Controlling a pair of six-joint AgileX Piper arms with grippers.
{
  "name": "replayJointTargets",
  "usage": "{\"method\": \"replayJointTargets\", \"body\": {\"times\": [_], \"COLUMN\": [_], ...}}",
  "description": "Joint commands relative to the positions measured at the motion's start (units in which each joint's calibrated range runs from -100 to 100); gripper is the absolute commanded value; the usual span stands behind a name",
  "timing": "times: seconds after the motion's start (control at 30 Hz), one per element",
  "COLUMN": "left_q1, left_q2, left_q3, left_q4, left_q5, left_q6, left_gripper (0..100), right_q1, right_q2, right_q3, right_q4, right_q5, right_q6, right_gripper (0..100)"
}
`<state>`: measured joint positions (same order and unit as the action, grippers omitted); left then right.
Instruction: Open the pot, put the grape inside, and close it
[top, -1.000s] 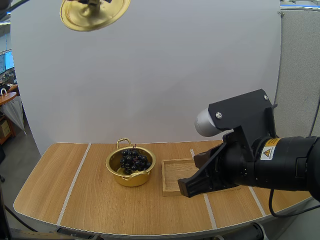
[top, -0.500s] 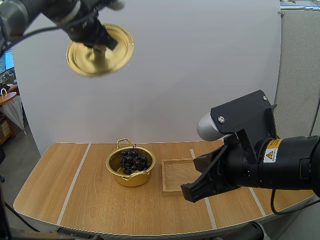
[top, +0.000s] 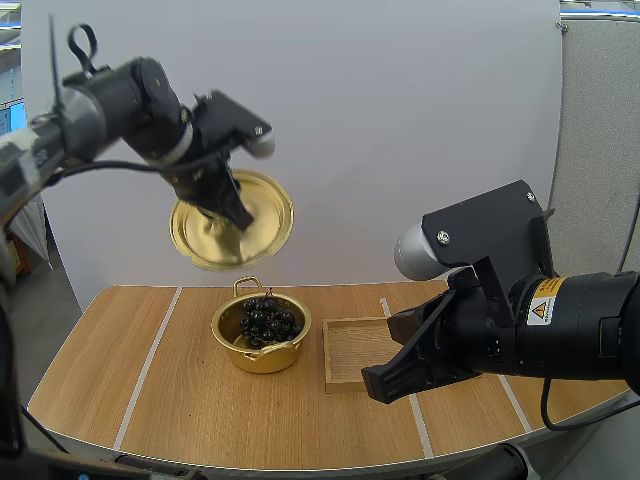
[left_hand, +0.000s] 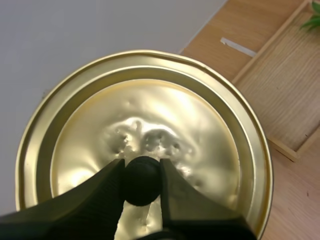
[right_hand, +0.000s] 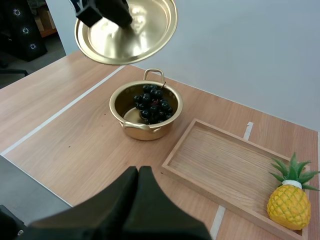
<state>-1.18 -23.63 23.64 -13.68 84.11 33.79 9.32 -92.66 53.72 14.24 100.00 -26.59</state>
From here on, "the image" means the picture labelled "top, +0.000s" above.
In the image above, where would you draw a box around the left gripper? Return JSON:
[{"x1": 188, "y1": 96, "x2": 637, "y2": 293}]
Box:
[{"x1": 169, "y1": 151, "x2": 255, "y2": 233}]

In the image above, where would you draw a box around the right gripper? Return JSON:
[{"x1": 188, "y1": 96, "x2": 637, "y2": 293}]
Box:
[{"x1": 360, "y1": 269, "x2": 517, "y2": 404}]

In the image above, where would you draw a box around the gold pot lid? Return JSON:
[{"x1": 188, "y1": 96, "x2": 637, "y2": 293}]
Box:
[{"x1": 168, "y1": 168, "x2": 295, "y2": 273}]

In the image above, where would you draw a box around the shallow wooden tray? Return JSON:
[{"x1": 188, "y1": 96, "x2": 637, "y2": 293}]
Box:
[{"x1": 322, "y1": 315, "x2": 417, "y2": 395}]

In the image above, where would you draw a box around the bunch of dark toy grapes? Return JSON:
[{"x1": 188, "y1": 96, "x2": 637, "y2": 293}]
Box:
[{"x1": 238, "y1": 287, "x2": 303, "y2": 348}]

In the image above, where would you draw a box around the grey partition panel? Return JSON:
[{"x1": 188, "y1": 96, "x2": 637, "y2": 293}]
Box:
[{"x1": 546, "y1": 19, "x2": 640, "y2": 274}]

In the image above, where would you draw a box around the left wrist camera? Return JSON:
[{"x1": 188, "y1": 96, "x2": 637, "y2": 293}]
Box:
[{"x1": 190, "y1": 89, "x2": 277, "y2": 162}]

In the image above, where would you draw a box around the black cable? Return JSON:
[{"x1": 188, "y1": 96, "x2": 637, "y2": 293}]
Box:
[
  {"x1": 42, "y1": 158, "x2": 177, "y2": 189},
  {"x1": 539, "y1": 377, "x2": 640, "y2": 433}
]

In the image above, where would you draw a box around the gold pot with two handles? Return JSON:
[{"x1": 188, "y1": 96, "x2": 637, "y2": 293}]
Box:
[{"x1": 210, "y1": 276, "x2": 313, "y2": 374}]

